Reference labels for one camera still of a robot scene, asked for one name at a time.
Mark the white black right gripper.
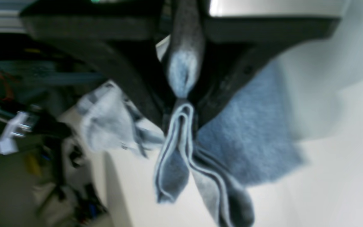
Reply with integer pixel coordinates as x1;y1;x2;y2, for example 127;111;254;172
0;103;72;155

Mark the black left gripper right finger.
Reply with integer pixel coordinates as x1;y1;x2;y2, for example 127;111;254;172
191;17;341;127

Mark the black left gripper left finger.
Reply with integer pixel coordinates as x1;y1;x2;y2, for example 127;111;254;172
20;0;176;126

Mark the grey T-shirt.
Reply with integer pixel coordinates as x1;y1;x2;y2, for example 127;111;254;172
76;0;304;227

